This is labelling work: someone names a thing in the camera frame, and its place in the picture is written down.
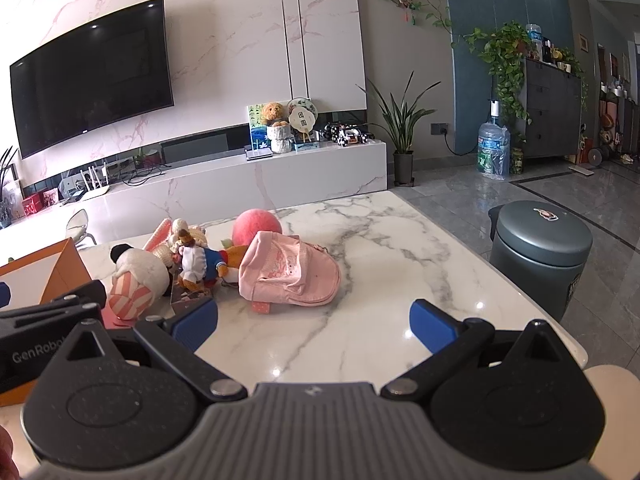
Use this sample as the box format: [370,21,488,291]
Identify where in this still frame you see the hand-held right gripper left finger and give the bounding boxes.
[40,296,249,402]

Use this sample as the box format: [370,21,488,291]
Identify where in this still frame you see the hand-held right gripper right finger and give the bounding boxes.
[380,299,591,402]

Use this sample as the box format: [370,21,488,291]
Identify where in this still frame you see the illustrated art card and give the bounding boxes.
[170,286,216,311]

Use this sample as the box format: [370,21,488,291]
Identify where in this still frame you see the orange cardboard box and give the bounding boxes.
[0,237,93,407]

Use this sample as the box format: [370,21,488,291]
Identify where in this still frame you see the blue orange plush doll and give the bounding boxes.
[202,245,247,288]

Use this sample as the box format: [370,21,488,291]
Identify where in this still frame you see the white striped plush toy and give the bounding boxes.
[107,244,172,321]

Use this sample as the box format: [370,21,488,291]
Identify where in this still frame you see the rabbit plush toy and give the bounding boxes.
[145,217,208,261]

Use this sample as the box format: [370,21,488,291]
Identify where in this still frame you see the pink plush toy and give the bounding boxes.
[237,231,342,316]

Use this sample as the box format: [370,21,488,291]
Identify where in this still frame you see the pink ball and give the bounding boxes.
[231,208,283,246]

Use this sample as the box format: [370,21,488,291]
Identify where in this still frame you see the clear-backed white stool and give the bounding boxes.
[65,209,98,249]

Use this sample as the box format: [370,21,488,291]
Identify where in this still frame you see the clear wrapped card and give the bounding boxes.
[1,182,24,224]

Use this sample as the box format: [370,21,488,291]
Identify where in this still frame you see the white router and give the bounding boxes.
[80,162,112,201]

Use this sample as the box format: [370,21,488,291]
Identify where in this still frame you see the dark grey lidded bin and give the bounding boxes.
[487,200,594,322]

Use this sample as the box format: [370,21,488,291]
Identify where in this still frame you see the green plant in glass vase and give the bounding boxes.
[0,146,20,196]

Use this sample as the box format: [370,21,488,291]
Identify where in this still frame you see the white marble TV console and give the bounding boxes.
[0,132,388,247]

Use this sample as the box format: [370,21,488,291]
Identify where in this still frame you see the large water bottle with pump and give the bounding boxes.
[477,99,512,182]

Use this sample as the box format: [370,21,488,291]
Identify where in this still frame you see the potted orchid plant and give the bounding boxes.
[357,71,443,188]

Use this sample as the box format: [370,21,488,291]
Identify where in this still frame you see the flower painting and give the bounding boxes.
[247,102,289,153]

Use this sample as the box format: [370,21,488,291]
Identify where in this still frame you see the black white cow figurines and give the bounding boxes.
[320,122,376,147]

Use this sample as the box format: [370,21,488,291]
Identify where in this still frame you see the brown teddy bear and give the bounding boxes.
[262,102,289,128]

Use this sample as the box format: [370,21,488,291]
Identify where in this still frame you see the black television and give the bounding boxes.
[10,0,175,160]

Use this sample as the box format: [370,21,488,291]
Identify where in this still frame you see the round paper fan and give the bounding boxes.
[286,97,319,143]

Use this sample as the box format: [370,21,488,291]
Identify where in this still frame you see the dark drawer cabinet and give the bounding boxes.
[522,57,584,160]

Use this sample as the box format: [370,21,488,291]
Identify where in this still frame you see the potted pothos plant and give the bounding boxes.
[465,21,535,128]

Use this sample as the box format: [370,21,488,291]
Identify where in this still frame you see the plastic water bottle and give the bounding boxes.
[526,23,544,59]

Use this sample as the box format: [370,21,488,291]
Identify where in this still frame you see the black cables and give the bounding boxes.
[120,157,167,187]

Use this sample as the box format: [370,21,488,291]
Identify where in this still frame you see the black power cable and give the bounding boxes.
[445,131,482,157]

